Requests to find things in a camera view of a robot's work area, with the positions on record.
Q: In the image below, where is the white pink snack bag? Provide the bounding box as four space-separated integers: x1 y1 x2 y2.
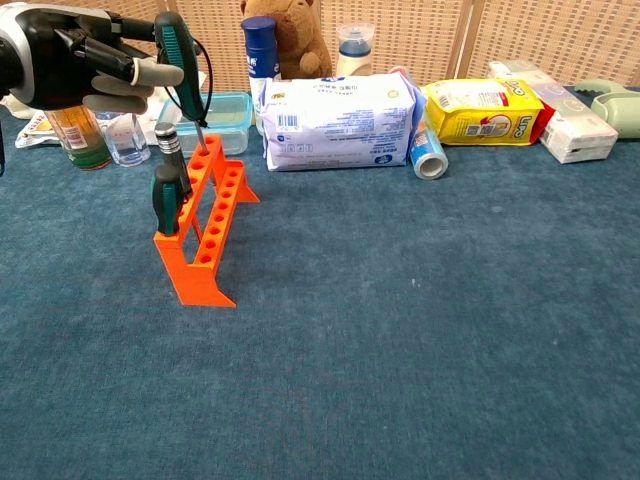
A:
14 98 171 150

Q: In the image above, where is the blue white spray can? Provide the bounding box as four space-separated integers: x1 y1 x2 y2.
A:
241 15 282 135

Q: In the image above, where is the red yellow cookie box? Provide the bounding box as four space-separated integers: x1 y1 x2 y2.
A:
534 107 557 144

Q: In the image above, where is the white toilet paper pack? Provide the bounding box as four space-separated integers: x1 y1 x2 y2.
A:
0 67 207 121

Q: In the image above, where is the clear container blue lid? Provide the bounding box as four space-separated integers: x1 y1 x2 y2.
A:
158 91 254 158

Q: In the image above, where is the pastel tissue box pack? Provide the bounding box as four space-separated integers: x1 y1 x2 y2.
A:
487 59 620 165

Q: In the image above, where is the blue carpet table cover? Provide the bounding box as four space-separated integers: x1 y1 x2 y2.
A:
0 84 640 480

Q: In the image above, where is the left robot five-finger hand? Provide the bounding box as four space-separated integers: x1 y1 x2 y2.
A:
0 2 186 115

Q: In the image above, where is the long green-striped handle screwdriver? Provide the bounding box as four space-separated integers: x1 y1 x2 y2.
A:
153 11 214 156

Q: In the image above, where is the cream bottle clear cap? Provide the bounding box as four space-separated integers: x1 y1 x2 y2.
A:
334 22 376 78

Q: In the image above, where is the blue plastic wrap roll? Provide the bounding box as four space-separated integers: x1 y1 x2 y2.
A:
389 66 450 181

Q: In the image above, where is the clear water bottle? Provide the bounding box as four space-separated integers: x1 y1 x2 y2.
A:
97 110 152 167

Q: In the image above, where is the wicker folding screen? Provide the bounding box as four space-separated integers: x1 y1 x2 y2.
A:
0 0 640 94

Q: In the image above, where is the green label tea bottle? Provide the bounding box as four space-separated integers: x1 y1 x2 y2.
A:
45 104 113 171

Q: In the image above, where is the orange screwdriver rack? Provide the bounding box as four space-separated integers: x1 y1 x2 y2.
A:
152 134 261 308

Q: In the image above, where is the white blue wipes pack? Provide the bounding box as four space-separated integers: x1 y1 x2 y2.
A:
260 69 429 173

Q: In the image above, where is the small teal-black handle screwdriver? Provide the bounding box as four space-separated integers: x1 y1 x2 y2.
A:
150 163 187 236

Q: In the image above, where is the pale green lint roller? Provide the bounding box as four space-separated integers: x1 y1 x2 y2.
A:
573 78 640 140

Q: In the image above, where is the yellow Lipo snack bag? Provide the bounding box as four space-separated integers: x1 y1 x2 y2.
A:
423 78 546 147

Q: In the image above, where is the brown capybara plush toy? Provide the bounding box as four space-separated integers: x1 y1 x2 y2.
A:
239 0 334 81

